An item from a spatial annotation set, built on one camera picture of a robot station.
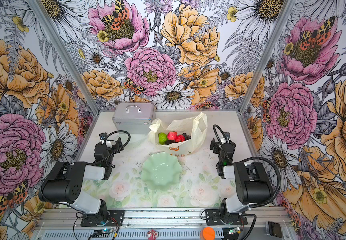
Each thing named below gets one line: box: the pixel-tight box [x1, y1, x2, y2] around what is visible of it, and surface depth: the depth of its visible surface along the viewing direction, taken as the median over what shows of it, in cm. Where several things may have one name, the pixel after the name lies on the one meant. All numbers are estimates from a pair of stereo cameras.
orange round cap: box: [200, 226, 216, 240], surface depth 63 cm
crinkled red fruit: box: [175, 134, 186, 143], surface depth 101 cm
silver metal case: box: [112, 102, 156, 134], surface depth 101 cm
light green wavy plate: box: [140, 152, 183, 192], surface depth 91 cm
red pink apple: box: [167, 131, 178, 141], surface depth 99 cm
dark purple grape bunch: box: [182, 133, 192, 141], surface depth 101 cm
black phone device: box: [268, 220, 283, 238], surface depth 71 cm
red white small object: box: [147, 229, 159, 240], surface depth 67 cm
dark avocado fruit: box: [164, 139, 176, 145], surface depth 101 cm
